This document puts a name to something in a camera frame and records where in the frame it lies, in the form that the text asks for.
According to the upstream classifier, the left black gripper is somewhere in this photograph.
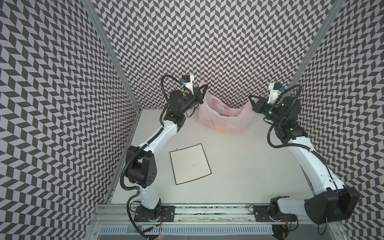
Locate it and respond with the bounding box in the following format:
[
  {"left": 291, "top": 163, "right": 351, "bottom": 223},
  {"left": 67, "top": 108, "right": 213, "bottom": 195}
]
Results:
[{"left": 180, "top": 83, "right": 210, "bottom": 114}]

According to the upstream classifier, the pink plastic bag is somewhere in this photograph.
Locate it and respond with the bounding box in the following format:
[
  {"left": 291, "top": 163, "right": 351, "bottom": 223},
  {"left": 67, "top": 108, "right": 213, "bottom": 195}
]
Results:
[{"left": 199, "top": 93, "right": 255, "bottom": 134}]

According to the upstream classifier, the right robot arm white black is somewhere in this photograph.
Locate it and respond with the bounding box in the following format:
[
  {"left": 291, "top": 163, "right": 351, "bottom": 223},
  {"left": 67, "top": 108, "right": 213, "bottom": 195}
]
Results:
[{"left": 249, "top": 95, "right": 360, "bottom": 225}]

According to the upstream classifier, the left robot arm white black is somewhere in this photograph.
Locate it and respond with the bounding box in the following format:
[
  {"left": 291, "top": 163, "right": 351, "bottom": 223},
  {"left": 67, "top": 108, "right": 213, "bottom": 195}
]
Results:
[{"left": 119, "top": 84, "right": 209, "bottom": 221}]

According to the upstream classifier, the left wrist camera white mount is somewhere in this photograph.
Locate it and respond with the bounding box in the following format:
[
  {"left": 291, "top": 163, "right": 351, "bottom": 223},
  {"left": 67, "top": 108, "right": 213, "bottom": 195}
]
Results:
[{"left": 181, "top": 75, "right": 195, "bottom": 92}]

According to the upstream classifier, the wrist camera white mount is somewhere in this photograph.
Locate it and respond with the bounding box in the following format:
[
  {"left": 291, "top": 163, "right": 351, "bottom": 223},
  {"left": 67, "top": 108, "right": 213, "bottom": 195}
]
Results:
[
  {"left": 181, "top": 75, "right": 195, "bottom": 92},
  {"left": 267, "top": 82, "right": 285, "bottom": 104}
]

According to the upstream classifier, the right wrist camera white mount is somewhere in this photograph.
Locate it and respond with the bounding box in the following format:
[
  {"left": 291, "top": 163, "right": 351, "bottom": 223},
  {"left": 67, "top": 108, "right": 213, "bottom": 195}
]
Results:
[{"left": 267, "top": 82, "right": 285, "bottom": 104}]

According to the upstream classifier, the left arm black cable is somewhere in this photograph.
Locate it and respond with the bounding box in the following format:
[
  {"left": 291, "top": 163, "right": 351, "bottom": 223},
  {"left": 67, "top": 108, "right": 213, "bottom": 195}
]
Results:
[{"left": 160, "top": 73, "right": 193, "bottom": 103}]

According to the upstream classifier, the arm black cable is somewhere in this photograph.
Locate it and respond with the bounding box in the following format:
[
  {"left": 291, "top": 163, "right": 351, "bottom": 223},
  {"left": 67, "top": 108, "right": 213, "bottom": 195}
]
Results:
[
  {"left": 266, "top": 84, "right": 313, "bottom": 151},
  {"left": 160, "top": 73, "right": 193, "bottom": 103}
]

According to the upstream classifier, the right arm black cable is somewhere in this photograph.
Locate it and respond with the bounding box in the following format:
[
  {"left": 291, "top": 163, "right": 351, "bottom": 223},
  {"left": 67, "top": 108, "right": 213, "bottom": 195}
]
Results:
[{"left": 266, "top": 84, "right": 313, "bottom": 151}]

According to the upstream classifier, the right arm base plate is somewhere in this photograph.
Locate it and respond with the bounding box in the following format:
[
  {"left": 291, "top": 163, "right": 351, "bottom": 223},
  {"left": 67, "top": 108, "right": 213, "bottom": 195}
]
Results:
[{"left": 252, "top": 205, "right": 298, "bottom": 223}]

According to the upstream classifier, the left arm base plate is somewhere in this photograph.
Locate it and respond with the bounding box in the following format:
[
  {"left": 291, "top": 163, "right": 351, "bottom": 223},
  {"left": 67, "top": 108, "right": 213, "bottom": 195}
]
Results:
[{"left": 134, "top": 205, "right": 176, "bottom": 223}]

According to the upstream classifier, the aluminium rail front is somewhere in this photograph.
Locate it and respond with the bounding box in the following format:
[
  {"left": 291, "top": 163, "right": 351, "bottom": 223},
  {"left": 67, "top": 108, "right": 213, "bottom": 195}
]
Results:
[{"left": 89, "top": 203, "right": 343, "bottom": 226}]

